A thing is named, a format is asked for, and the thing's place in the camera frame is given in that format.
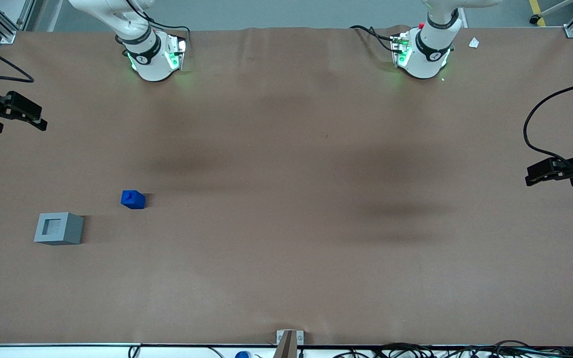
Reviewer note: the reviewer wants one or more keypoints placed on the paper table cover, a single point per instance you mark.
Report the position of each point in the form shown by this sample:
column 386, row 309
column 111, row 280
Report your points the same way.
column 286, row 223

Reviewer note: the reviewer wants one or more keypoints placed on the small blue plastic part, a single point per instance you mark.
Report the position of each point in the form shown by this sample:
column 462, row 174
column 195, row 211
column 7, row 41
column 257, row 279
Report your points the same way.
column 135, row 201

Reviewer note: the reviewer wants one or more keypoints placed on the small blue cap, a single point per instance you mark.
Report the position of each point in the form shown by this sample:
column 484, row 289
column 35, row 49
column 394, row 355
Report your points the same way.
column 242, row 355

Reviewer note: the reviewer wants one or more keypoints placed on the wheeled stand leg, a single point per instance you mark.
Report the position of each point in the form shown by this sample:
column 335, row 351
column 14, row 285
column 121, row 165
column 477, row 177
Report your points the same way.
column 535, row 19

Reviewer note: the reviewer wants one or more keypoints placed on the gray square base block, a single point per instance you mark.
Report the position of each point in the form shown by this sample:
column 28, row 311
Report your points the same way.
column 72, row 231

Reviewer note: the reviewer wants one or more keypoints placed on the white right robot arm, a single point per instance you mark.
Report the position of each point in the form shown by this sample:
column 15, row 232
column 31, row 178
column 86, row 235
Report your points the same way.
column 149, row 62

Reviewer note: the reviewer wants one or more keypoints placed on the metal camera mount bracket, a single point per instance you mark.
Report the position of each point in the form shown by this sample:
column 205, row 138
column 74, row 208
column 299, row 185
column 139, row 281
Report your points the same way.
column 290, row 340

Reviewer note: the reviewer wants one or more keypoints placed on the small white paper scrap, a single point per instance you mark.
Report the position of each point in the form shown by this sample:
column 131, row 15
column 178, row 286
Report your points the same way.
column 474, row 43

